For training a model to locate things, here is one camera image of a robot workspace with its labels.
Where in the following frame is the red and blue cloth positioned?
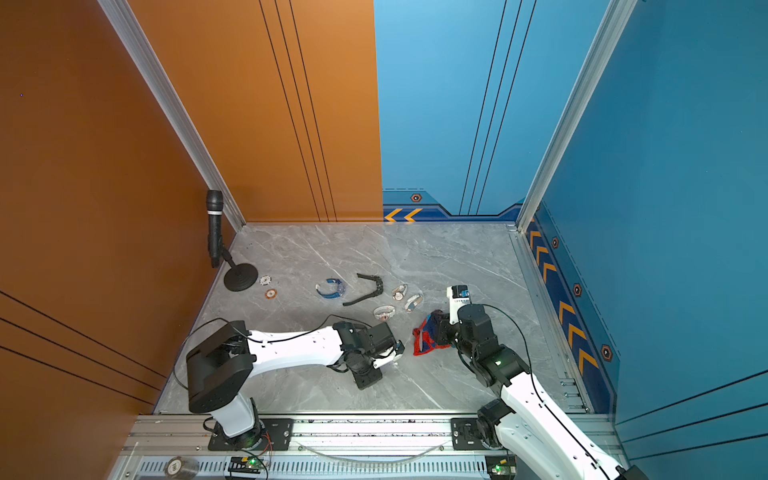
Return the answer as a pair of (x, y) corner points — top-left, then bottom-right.
(412, 310), (450, 356)

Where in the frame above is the pink white watch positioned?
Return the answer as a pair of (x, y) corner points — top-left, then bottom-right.
(373, 305), (396, 321)

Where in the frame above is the beige band watch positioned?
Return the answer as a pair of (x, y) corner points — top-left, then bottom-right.
(372, 352), (402, 369)

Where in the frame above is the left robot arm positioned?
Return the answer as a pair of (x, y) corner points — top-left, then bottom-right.
(186, 317), (405, 446)

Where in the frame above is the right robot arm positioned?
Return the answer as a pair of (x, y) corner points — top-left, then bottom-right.
(430, 304), (647, 479)

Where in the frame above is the black microphone on stand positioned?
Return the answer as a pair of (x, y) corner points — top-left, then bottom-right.
(206, 190), (258, 292)

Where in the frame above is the green circuit board right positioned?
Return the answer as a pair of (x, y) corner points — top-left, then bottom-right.
(484, 456), (517, 480)

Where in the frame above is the green circuit board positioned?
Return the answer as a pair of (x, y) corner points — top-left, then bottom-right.
(226, 456), (269, 479)
(484, 456), (517, 480)

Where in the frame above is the green circuit board left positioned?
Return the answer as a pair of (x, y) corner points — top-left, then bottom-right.
(226, 456), (269, 479)

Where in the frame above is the silver tape roll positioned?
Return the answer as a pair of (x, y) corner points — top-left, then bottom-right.
(164, 456), (200, 480)

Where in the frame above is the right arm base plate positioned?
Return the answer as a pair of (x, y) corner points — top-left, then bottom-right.
(450, 417), (500, 451)

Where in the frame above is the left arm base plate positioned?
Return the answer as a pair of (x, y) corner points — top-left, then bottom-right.
(203, 417), (294, 453)

